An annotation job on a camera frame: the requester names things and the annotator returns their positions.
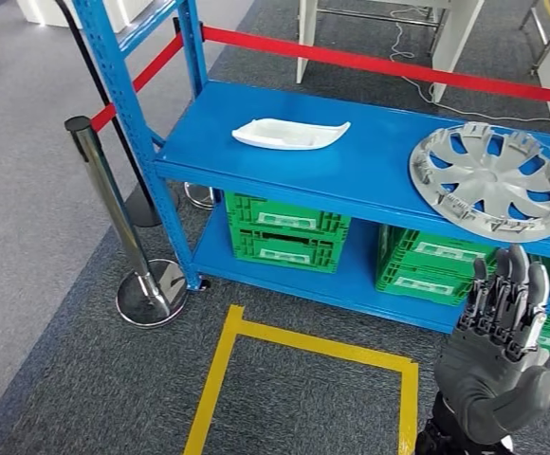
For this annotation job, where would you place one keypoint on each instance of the long red barrier belt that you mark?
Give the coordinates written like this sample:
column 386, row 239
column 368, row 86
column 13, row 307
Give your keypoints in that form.
column 375, row 63

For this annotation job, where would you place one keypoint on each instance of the dark belt stanchion post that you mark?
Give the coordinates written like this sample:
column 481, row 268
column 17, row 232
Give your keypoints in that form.
column 199, row 198

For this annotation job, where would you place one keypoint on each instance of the chrome stanchion post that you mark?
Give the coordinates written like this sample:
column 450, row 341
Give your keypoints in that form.
column 152, row 295

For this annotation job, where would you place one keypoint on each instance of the white cabinet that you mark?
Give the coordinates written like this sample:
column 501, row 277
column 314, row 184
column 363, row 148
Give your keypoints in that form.
column 42, row 9

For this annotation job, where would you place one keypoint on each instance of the short red barrier belt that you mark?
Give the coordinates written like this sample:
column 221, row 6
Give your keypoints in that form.
column 156, row 63

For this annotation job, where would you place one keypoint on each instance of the blue metal shelf rack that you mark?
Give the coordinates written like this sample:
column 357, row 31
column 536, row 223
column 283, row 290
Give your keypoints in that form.
column 304, row 176

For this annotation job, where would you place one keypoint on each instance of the silver wheel hubcap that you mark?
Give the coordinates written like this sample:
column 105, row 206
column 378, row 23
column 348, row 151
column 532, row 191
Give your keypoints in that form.
column 488, row 182

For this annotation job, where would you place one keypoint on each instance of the yellow floor tape square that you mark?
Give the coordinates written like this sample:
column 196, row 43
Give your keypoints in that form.
column 215, row 377

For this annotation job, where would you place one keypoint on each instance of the white plastic tray part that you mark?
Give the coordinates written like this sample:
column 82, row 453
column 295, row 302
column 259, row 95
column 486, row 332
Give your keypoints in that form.
column 289, row 135

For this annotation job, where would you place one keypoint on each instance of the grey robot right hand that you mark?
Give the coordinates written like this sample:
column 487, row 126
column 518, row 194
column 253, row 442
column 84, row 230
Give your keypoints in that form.
column 488, row 389

